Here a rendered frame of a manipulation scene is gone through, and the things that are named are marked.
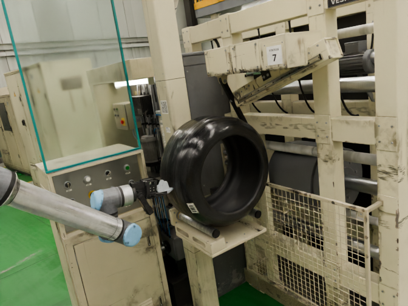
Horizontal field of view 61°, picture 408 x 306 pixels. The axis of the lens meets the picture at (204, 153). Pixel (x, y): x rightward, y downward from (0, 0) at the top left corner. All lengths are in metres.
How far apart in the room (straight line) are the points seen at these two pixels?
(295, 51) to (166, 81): 0.70
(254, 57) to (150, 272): 1.47
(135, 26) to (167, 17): 11.04
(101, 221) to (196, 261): 1.00
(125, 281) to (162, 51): 1.38
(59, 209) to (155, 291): 1.33
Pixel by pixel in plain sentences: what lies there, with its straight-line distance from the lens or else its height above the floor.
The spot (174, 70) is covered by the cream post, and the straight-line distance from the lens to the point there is 1.93.
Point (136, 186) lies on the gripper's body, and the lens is 1.55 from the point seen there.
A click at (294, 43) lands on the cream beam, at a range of 1.61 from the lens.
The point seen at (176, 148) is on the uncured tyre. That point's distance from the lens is 1.64.
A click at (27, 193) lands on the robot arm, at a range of 1.20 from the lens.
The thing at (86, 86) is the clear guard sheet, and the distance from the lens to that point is 2.02.
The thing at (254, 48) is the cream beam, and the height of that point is 1.74.
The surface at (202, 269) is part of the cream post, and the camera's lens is 2.26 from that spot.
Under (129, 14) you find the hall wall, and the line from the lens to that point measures 12.96.
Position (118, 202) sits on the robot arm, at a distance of 1.51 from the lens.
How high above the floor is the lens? 1.69
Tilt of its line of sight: 14 degrees down
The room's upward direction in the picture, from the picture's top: 8 degrees counter-clockwise
